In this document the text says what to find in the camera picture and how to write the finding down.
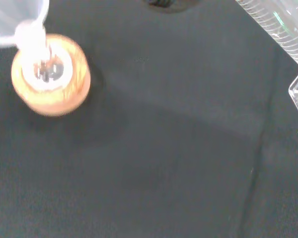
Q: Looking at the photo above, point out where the cork ring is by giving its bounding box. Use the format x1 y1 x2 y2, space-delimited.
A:
10 33 92 118

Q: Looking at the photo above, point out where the black cloth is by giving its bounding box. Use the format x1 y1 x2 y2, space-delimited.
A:
0 0 298 238

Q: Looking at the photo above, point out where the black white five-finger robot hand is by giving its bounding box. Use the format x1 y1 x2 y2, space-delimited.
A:
145 0 191 10

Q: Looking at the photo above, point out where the clear plastic funnel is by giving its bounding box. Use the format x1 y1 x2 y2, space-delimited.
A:
0 0 51 62

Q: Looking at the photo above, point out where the round-bottom glass flask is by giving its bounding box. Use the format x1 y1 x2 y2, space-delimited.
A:
14 21 74 91

